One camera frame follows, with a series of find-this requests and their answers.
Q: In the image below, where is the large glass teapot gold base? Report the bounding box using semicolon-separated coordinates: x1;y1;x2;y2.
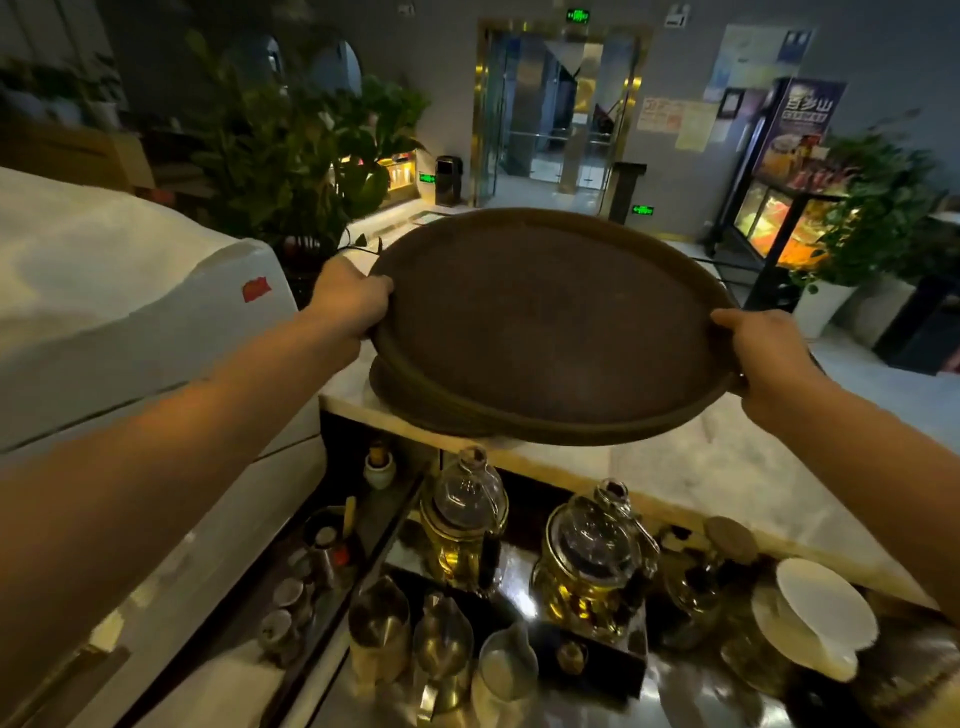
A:
531;478;663;642

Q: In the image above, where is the small ceramic cup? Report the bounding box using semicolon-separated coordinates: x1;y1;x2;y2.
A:
258;608;303;663
271;576;316;624

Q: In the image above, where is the black trash bin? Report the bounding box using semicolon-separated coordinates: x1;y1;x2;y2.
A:
434;155;465;208

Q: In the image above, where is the person's right hand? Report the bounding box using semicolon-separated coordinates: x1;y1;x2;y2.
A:
709;306;827;430

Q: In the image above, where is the brown round serving tray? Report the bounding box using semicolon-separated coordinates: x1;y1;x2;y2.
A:
366;207;752;448
368;352;496;441

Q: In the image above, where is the person's left forearm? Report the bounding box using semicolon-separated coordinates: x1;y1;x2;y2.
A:
0;307;363;717

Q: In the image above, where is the white covered appliance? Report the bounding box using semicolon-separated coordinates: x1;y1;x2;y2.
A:
0;166;329;728

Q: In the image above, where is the blue white wall poster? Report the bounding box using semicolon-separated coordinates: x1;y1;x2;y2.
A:
703;24;817;104

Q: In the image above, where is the yellow paper notice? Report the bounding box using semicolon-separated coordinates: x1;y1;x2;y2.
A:
674;99;720;154

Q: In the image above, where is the large green leafy plant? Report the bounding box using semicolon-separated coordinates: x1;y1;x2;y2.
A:
183;30;430;260

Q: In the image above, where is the person's left hand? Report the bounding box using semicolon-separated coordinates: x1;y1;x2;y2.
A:
306;256;396;354

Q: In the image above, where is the steel pitcher with spout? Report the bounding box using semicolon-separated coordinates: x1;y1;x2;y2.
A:
411;591;476;717

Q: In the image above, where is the gold framed glass door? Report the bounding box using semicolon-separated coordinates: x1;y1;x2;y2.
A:
471;19;652;217

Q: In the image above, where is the lit drinks display fridge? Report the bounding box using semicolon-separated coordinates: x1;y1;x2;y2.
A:
711;75;852;313

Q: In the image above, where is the glass teapot with gold base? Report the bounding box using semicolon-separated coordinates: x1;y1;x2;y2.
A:
418;445;511;595

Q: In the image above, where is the white ceramic bowl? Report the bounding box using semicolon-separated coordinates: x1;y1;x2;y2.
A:
774;557;880;652

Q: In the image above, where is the dark metal container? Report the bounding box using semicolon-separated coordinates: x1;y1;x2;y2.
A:
302;507;355;594

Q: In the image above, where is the steel milk pitcher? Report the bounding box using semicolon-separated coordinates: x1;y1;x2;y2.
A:
347;574;413;688

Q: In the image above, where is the black stand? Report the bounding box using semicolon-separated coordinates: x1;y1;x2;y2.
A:
598;160;648;225

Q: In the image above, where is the person's right forearm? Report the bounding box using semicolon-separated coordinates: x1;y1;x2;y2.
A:
778;373;960;625

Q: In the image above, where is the white whisk holder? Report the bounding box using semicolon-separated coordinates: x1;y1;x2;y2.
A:
363;439;398;492

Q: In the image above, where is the glass jar with cork lid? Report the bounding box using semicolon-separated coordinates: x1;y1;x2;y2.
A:
664;516;761;651

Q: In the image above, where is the green plant in white pot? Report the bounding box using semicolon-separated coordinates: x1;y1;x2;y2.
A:
792;111;950;340

